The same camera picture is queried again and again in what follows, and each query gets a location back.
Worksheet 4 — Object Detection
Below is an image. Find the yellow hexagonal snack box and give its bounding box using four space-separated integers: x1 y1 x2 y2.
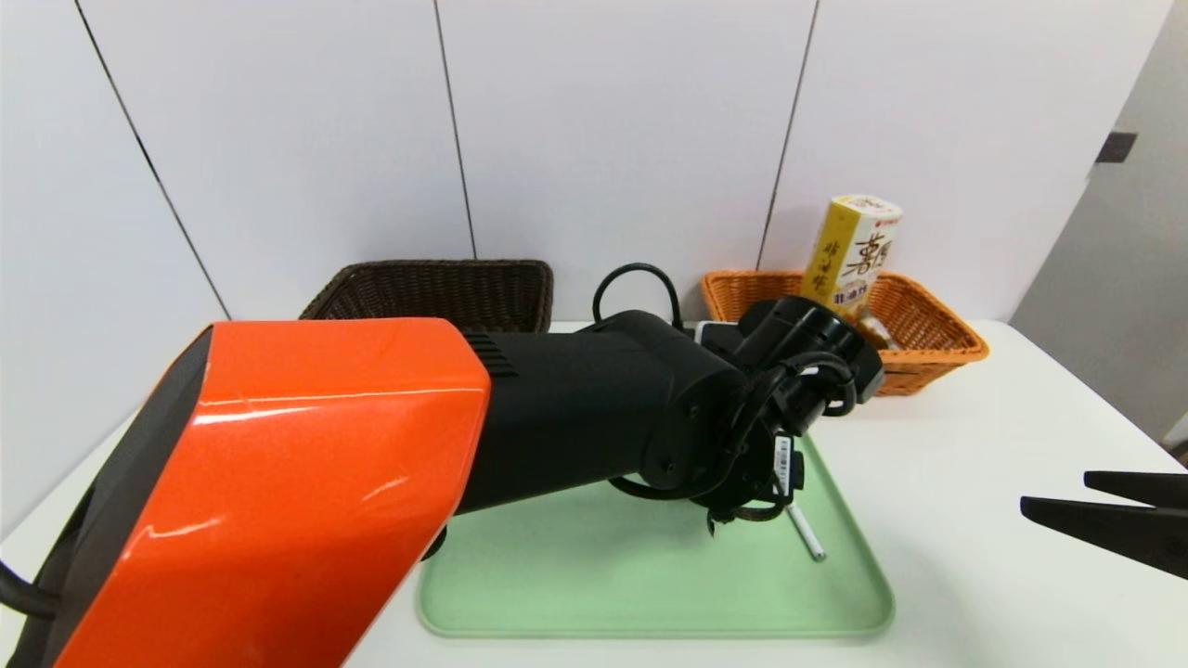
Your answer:
800 195 905 322

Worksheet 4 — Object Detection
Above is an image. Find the clear chocolate snack packet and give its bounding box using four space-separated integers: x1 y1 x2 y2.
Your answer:
856 311 903 353

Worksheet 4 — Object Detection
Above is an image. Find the white stylus pen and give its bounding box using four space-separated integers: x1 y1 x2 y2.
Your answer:
786 504 827 563

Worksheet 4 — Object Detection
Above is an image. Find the dark brown wicker basket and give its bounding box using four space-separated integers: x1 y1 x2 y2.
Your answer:
299 260 556 333

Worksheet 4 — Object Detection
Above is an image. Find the orange wicker basket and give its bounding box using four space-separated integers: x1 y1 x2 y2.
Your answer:
701 271 990 398

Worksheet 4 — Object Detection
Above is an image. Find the light green plastic tray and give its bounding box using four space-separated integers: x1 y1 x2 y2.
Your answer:
417 434 897 639

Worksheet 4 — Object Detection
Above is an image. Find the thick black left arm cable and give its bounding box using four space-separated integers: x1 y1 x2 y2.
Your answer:
592 263 688 328

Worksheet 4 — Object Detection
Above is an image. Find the thin labelled left arm cable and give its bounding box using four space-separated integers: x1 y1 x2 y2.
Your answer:
705 496 792 541

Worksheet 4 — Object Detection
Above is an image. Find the black braided base cable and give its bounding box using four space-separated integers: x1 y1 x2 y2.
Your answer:
0 559 58 620

